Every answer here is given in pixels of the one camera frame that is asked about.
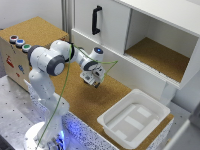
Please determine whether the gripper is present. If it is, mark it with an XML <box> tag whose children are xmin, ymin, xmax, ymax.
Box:
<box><xmin>80</xmin><ymin>65</ymin><xmax>105</xmax><ymax>89</ymax></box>

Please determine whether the white sliding door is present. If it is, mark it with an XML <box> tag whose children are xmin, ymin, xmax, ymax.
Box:
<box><xmin>73</xmin><ymin>0</ymin><xmax>132</xmax><ymax>56</ymax></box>

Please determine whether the white plastic box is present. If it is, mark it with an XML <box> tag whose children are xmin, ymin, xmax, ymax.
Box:
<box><xmin>96</xmin><ymin>88</ymin><xmax>172</xmax><ymax>150</ymax></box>

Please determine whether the white cabinet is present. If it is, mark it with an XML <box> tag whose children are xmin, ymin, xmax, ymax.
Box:
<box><xmin>70</xmin><ymin>0</ymin><xmax>200</xmax><ymax>106</ymax></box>

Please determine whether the green button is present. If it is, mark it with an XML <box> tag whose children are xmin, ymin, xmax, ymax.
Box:
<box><xmin>21</xmin><ymin>43</ymin><xmax>33</xmax><ymax>54</ymax></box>

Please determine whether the wooden drawer box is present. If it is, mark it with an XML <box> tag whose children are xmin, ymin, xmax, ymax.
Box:
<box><xmin>0</xmin><ymin>16</ymin><xmax>70</xmax><ymax>92</ymax></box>

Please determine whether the blue button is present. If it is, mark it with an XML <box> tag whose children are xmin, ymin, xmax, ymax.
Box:
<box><xmin>15</xmin><ymin>38</ymin><xmax>26</xmax><ymax>48</ymax></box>

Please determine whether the red button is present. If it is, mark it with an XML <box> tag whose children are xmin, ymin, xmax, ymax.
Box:
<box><xmin>9</xmin><ymin>34</ymin><xmax>19</xmax><ymax>44</ymax></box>

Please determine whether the green cable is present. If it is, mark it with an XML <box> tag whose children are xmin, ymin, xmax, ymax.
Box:
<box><xmin>34</xmin><ymin>42</ymin><xmax>120</xmax><ymax>150</ymax></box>

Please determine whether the black door handle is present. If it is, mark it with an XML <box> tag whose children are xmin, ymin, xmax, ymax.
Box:
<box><xmin>91</xmin><ymin>5</ymin><xmax>103</xmax><ymax>36</ymax></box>

